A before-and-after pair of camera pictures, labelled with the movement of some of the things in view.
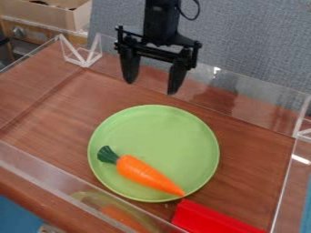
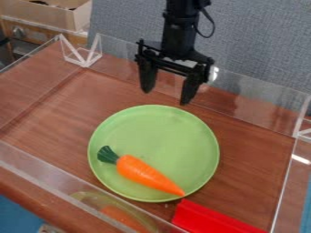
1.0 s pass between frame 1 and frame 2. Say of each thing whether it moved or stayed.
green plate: stayed
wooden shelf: stayed
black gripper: moved
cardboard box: stayed
